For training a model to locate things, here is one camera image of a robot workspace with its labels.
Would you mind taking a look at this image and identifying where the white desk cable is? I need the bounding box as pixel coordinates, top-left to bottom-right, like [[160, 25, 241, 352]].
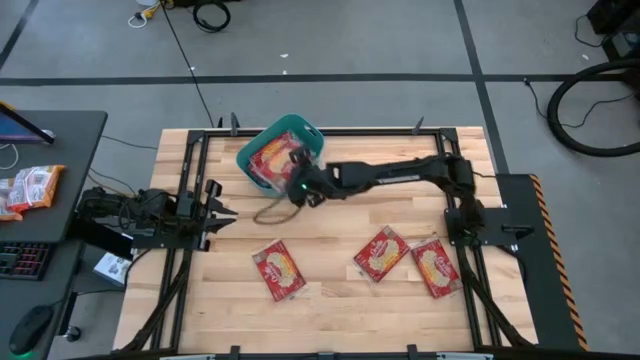
[[0, 143, 20, 171]]

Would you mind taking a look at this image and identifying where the black equipment case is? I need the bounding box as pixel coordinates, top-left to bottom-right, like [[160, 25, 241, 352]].
[[585, 0, 640, 64]]

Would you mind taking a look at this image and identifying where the thick black hose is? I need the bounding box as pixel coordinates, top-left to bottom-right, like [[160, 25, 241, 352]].
[[546, 58, 640, 159]]

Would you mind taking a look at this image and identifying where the black metal table frame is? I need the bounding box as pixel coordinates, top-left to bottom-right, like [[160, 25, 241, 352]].
[[112, 127, 539, 360]]

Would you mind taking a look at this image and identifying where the red popcorn bag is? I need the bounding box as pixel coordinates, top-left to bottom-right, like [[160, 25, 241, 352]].
[[248, 154, 289, 195], [352, 224, 412, 284], [409, 237, 464, 300], [251, 238, 308, 303], [252, 130, 301, 186]]

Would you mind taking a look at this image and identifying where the thin black floor cable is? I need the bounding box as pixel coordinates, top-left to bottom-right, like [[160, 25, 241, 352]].
[[523, 77, 636, 130]]

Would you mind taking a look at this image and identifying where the black computer mouse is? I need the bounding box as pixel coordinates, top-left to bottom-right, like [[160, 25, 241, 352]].
[[8, 304, 55, 356]]

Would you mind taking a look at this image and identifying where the white printed box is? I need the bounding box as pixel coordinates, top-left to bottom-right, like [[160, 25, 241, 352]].
[[93, 252, 132, 289]]

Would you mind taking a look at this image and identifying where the coiled black cable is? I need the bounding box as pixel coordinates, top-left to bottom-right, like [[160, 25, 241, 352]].
[[192, 0, 232, 34]]

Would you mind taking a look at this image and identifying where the brown rope loop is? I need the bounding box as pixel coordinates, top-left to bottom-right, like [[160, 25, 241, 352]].
[[252, 197, 304, 226]]

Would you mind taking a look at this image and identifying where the black side desk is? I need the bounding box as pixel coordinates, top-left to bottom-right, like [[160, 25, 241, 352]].
[[0, 109, 109, 360]]

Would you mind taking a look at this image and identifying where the orange snack bag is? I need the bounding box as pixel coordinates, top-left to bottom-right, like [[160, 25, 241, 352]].
[[0, 177, 24, 222], [7, 164, 66, 214]]

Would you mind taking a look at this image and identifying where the long black floor cable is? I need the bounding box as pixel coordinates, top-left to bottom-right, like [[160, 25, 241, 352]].
[[158, 0, 217, 129]]

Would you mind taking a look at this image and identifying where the black platform hazard striped edge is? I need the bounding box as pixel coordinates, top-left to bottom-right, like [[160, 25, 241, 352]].
[[494, 173, 590, 352]]

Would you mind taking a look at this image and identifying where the teal plastic basket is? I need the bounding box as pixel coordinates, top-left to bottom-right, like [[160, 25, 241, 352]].
[[235, 113, 326, 199]]

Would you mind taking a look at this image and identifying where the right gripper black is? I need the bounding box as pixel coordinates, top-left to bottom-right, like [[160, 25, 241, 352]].
[[285, 146, 341, 209]]

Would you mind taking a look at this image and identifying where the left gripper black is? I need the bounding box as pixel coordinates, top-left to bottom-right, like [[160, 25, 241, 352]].
[[174, 178, 239, 251]]

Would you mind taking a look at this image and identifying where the black keyboard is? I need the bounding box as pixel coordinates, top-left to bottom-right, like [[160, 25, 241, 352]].
[[0, 241, 54, 281]]

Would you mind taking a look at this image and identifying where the white and yellow cable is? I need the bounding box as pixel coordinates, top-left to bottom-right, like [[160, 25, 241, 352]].
[[127, 0, 174, 29]]

